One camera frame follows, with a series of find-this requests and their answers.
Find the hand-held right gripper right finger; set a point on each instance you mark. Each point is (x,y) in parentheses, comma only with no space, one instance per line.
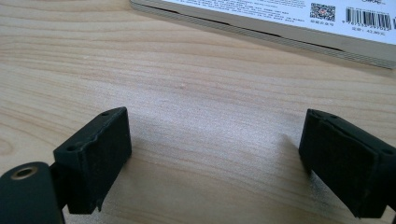
(345,165)

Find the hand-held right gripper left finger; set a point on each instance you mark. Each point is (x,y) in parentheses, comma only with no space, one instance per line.
(93,161)

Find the white book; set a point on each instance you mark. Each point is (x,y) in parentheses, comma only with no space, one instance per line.
(280,18)

